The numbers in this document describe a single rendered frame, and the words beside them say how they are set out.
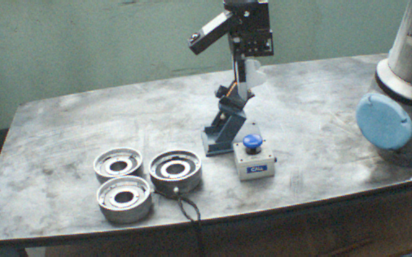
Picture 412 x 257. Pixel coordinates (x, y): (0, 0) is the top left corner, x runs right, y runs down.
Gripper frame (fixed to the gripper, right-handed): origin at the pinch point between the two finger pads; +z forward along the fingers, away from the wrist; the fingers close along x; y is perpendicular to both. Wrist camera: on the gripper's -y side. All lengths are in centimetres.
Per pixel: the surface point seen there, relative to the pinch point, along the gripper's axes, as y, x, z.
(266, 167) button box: 2.2, -15.5, 9.5
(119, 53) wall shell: -39, 149, 48
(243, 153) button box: -1.7, -12.4, 7.3
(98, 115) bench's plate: -33.6, 20.0, 11.8
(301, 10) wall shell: 54, 148, 38
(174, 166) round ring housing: -15.4, -10.0, 9.6
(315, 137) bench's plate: 15.6, -4.0, 11.8
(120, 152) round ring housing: -26.5, -3.3, 8.8
